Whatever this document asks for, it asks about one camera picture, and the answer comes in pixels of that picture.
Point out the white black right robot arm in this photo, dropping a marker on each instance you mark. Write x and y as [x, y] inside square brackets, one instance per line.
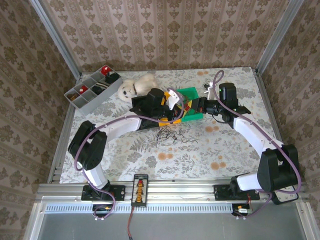
[252, 135]

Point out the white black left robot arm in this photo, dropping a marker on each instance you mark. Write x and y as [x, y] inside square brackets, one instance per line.
[120, 126]

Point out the yellow plastic bin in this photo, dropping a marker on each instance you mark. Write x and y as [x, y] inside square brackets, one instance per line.
[170, 122]

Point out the green plastic bin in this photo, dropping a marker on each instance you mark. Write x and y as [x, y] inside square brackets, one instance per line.
[192, 91]

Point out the white plush toy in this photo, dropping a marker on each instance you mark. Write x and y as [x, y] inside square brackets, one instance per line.
[140, 83]

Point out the black joystick toy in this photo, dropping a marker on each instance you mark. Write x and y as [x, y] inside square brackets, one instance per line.
[111, 77]

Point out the black white striped cloth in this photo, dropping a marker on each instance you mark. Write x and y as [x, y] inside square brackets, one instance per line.
[100, 85]

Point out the red white-dotted mushroom toy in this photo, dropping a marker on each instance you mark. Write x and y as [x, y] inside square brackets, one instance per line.
[105, 69]

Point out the grey compartment organizer tray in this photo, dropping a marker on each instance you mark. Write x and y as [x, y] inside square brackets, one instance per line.
[97, 102]

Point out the small red round toy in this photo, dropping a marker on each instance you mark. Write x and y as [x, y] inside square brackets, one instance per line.
[82, 88]

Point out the black power distribution board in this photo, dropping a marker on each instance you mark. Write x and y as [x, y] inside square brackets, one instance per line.
[140, 191]

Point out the small brown item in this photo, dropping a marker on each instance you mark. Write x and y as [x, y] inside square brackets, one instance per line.
[73, 96]

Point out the grey metal shelf panel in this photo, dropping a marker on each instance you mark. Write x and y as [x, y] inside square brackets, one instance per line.
[200, 227]

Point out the aluminium right side rail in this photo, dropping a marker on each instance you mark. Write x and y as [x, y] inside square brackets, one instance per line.
[268, 105]

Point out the aluminium rail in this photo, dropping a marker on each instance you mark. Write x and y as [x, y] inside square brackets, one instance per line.
[62, 135]
[268, 105]
[175, 192]

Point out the aluminium front rail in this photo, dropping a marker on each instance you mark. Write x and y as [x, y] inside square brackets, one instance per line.
[175, 192]

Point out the aluminium right frame post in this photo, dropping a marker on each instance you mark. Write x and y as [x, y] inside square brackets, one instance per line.
[272, 40]

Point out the aluminium frame post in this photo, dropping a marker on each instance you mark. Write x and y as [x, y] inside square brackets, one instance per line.
[272, 40]
[57, 40]

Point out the aluminium left side rail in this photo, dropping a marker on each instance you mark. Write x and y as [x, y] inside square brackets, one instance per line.
[62, 135]

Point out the black bracket with silver connector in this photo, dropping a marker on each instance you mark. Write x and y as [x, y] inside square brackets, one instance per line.
[241, 211]

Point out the aluminium left frame post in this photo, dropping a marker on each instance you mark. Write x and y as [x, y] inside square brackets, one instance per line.
[57, 40]

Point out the black bracket with yellow connector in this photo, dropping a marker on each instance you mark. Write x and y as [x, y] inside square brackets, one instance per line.
[102, 209]

